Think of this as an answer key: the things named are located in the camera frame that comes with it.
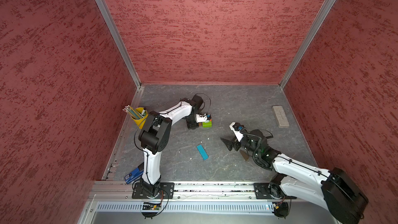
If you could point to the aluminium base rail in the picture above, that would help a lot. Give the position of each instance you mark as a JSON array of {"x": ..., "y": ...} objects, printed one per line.
[{"x": 221, "y": 191}]

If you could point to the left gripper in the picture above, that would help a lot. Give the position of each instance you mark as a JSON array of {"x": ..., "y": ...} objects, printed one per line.
[{"x": 192, "y": 126}]

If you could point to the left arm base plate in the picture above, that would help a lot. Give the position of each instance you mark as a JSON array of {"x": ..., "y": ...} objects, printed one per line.
[{"x": 159, "y": 191}]

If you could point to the yellow pen cup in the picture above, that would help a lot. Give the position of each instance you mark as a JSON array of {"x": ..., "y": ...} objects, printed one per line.
[{"x": 140, "y": 123}]

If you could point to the green rectangular block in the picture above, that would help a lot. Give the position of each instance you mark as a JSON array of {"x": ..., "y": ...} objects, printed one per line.
[{"x": 207, "y": 124}]

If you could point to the aluminium corner post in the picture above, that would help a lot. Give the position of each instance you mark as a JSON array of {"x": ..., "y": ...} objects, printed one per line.
[
  {"x": 315, "y": 26},
  {"x": 104, "y": 10}
]

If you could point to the aluminium corner post right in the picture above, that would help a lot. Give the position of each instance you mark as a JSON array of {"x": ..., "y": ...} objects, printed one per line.
[{"x": 315, "y": 26}]

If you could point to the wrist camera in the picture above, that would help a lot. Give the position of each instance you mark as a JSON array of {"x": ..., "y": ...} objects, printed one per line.
[
  {"x": 238, "y": 130},
  {"x": 203, "y": 118}
]

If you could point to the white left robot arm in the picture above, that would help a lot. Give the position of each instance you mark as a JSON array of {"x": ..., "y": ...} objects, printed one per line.
[{"x": 155, "y": 134}]

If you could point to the blue stapler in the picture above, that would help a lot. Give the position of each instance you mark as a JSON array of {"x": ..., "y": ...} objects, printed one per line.
[{"x": 135, "y": 174}]

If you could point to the aluminium corner post left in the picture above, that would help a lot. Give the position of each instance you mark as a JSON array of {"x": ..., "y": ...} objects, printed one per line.
[{"x": 104, "y": 10}]

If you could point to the teal flat block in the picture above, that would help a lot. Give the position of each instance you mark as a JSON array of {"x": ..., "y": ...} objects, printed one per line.
[{"x": 202, "y": 152}]

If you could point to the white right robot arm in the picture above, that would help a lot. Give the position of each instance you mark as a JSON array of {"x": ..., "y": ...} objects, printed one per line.
[{"x": 332, "y": 190}]

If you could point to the brown triangular block right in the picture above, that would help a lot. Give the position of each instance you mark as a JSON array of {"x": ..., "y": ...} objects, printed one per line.
[{"x": 245, "y": 155}]

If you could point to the bundle of pencils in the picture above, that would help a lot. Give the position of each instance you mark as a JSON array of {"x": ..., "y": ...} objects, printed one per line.
[{"x": 135, "y": 114}]

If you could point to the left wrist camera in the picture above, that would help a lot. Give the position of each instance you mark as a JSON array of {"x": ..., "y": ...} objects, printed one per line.
[{"x": 203, "y": 118}]

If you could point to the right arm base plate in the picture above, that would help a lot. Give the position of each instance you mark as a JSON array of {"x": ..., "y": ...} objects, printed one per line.
[{"x": 264, "y": 191}]

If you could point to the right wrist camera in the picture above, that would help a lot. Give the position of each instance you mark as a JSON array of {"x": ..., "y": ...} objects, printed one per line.
[{"x": 238, "y": 130}]

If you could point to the grey whiteboard eraser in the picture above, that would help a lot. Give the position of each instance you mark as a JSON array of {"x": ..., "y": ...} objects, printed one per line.
[{"x": 280, "y": 116}]

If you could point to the perforated cable duct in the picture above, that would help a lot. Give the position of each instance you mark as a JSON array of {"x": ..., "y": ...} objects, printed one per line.
[{"x": 257, "y": 208}]

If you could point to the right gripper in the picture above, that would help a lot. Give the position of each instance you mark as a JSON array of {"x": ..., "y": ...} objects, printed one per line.
[{"x": 229, "y": 144}]

